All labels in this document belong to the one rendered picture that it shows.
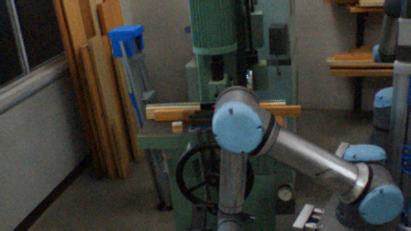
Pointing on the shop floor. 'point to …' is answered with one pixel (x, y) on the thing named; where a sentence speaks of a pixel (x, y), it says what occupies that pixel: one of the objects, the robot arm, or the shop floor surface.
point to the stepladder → (140, 90)
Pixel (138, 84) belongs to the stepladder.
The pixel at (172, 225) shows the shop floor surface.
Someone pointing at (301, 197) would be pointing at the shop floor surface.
